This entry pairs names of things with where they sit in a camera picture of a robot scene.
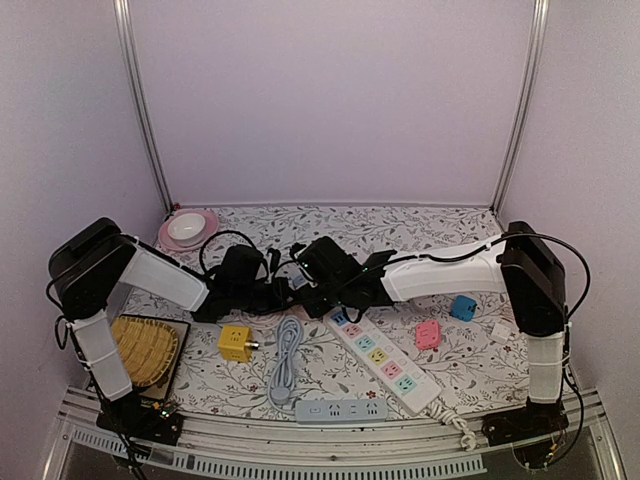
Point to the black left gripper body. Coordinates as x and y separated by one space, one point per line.
249 300

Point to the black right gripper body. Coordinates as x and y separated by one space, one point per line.
331 300

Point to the yellow cube socket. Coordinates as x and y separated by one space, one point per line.
236 343

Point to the pink plug adapter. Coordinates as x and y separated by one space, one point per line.
428 335

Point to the white power strip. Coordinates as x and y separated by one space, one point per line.
412 387

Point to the light blue cube plug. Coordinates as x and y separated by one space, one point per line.
463 308

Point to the light blue power strip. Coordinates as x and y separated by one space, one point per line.
349 411

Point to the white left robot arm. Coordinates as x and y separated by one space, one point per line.
91 272

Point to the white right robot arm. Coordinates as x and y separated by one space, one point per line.
516 266

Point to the small white plug adapter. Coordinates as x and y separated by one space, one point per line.
500 333

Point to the pink plate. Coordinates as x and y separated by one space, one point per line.
212 224

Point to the white bowl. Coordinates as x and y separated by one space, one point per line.
186 229

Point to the yellow woven basket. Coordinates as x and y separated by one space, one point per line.
147 348

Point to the aluminium frame post left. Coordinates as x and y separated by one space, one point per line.
127 42

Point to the aluminium frame post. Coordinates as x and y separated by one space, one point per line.
127 42
531 68

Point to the aluminium frame post right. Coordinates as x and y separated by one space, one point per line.
531 68

